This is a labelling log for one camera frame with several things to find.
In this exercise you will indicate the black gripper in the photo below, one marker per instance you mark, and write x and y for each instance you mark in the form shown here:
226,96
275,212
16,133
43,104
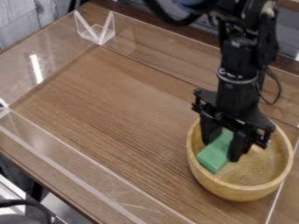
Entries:
230,108

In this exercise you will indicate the green rectangular block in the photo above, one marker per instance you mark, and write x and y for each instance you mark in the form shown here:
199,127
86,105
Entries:
213,156

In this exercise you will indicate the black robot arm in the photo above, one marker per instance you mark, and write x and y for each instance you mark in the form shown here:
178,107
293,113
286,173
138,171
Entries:
249,48

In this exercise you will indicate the brown wooden bowl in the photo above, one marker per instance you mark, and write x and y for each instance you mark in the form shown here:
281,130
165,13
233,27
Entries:
255,176

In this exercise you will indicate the clear acrylic enclosure wall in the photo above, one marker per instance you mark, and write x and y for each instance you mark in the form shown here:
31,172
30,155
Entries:
95,118

